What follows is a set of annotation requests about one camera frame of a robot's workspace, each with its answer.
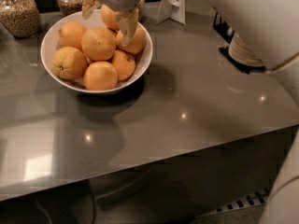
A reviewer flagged left glass cereal jar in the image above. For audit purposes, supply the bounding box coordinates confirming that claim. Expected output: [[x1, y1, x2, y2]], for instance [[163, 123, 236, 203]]
[[0, 0, 41, 38]]

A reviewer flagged right glass cereal jar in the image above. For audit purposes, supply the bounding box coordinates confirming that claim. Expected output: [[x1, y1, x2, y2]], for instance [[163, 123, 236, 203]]
[[137, 0, 145, 22]]

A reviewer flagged black wire rack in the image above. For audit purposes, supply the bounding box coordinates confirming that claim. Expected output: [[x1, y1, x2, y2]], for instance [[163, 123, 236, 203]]
[[212, 13, 266, 74]]

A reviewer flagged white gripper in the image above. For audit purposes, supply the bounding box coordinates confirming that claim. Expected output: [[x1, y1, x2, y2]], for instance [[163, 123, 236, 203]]
[[81, 0, 140, 47]]

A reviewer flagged white ceramic bowl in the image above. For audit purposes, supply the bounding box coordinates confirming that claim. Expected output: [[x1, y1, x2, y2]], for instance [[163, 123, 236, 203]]
[[40, 9, 153, 95]]

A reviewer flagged stack of white plates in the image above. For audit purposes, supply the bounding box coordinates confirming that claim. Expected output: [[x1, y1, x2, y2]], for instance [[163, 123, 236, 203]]
[[228, 34, 263, 67]]

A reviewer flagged white folded card stand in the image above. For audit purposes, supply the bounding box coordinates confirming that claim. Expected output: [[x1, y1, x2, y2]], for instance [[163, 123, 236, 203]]
[[156, 0, 186, 24]]

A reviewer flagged orange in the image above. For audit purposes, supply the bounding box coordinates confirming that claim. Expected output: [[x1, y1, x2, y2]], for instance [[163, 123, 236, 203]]
[[58, 21, 87, 50], [111, 49, 136, 81], [83, 62, 118, 91], [101, 5, 120, 30], [81, 27, 116, 61], [51, 47, 88, 80], [116, 26, 147, 55]]

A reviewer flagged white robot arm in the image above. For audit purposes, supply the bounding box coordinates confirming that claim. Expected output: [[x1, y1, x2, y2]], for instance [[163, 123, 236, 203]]
[[82, 0, 299, 224]]

